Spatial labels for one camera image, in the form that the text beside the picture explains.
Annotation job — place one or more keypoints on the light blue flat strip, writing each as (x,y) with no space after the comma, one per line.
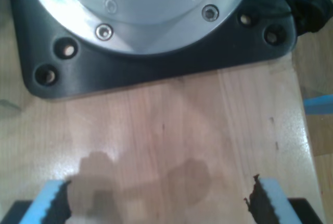
(318,104)

